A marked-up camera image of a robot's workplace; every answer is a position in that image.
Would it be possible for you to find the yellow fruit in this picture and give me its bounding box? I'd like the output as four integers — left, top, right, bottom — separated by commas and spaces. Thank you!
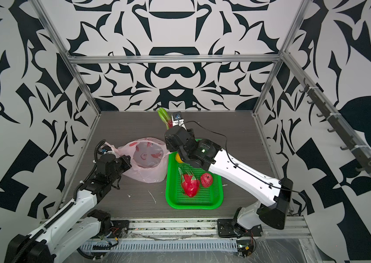
175, 153, 184, 163

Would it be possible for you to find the red round lychee fruit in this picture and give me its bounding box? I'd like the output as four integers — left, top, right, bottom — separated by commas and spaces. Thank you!
200, 173, 213, 188

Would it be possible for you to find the red dragon fruit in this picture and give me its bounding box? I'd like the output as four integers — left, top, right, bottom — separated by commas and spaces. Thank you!
178, 168, 200, 198

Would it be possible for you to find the pink plastic bag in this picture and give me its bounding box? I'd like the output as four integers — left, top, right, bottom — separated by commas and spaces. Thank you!
105, 138, 170, 184

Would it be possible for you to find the green plastic basket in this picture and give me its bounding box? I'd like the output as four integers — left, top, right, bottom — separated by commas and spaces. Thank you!
165, 153, 224, 210

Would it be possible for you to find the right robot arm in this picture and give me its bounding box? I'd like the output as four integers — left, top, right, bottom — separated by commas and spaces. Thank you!
164, 126, 293, 230

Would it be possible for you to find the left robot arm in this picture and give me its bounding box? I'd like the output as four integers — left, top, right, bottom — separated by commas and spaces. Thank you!
5, 153, 132, 263

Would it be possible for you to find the small circuit board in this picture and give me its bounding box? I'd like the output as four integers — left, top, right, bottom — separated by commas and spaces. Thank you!
236, 238, 257, 258

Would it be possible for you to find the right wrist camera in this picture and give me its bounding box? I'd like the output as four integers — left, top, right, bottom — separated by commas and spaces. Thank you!
171, 112, 186, 129

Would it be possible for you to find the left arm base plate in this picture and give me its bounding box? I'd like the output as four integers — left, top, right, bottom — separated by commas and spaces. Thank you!
106, 220, 130, 238

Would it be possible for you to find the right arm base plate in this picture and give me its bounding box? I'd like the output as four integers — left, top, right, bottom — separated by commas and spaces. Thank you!
217, 219, 263, 238

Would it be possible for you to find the black hook rail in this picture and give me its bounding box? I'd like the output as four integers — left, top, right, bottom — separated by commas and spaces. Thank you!
300, 80, 371, 174

